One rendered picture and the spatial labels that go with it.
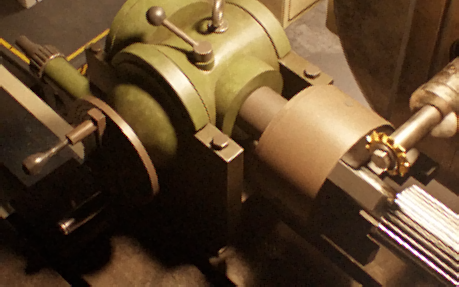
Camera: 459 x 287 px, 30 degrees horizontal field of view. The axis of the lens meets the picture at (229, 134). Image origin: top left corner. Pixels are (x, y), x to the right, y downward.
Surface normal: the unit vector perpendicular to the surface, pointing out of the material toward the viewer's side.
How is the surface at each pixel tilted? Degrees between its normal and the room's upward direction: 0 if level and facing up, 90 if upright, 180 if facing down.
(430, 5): 90
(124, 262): 0
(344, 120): 6
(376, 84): 90
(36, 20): 0
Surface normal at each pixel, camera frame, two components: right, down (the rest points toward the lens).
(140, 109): -0.26, 0.00
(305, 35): 0.00, -0.64
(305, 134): -0.29, -0.37
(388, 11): -0.71, 0.54
